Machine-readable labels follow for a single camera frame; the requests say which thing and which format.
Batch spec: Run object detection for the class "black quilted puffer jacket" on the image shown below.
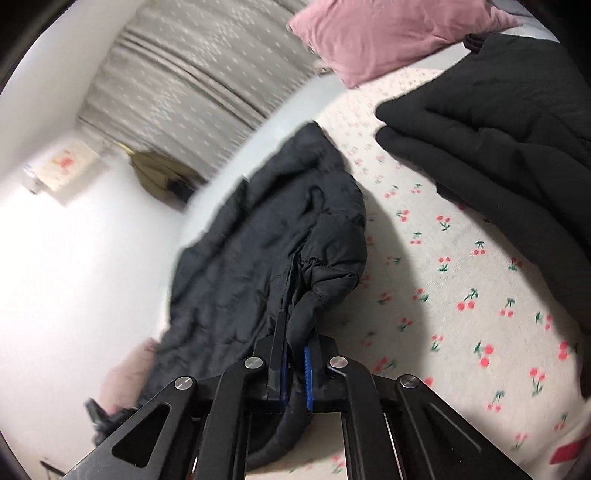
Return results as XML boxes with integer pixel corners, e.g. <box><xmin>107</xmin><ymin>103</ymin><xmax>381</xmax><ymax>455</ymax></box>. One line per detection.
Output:
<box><xmin>91</xmin><ymin>120</ymin><xmax>369</xmax><ymax>467</ymax></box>

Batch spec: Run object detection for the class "white wall calendar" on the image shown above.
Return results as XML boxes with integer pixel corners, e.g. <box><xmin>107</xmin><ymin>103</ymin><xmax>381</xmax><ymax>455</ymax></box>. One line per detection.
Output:
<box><xmin>21</xmin><ymin>136</ymin><xmax>99</xmax><ymax>205</ymax></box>

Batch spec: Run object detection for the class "pink floral pillow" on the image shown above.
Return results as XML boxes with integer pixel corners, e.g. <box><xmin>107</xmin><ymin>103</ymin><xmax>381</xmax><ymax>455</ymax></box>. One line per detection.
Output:
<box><xmin>97</xmin><ymin>338</ymin><xmax>159</xmax><ymax>415</ymax></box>

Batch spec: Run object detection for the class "cherry print bed sheet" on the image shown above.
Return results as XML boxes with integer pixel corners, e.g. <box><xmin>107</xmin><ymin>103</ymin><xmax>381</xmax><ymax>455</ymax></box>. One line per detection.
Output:
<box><xmin>174</xmin><ymin>36</ymin><xmax>591</xmax><ymax>480</ymax></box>

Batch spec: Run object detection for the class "olive hanging coat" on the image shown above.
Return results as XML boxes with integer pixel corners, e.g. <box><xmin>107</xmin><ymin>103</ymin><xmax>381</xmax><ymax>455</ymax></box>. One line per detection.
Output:
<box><xmin>128</xmin><ymin>151</ymin><xmax>206</xmax><ymax>210</ymax></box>

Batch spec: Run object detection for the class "grey dotted curtain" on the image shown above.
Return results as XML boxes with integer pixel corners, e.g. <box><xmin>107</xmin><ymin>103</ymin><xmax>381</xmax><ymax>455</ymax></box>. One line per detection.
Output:
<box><xmin>78</xmin><ymin>1</ymin><xmax>324</xmax><ymax>184</ymax></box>

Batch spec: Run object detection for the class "pink velvet pillow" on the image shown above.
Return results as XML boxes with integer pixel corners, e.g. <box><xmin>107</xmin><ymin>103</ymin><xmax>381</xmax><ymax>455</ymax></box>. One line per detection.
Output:
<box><xmin>287</xmin><ymin>0</ymin><xmax>520</xmax><ymax>88</ymax></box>

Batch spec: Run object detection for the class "folded black garment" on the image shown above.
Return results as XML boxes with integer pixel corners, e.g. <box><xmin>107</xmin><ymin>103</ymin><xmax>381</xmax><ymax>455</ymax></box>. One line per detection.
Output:
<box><xmin>376</xmin><ymin>34</ymin><xmax>590</xmax><ymax>330</ymax></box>

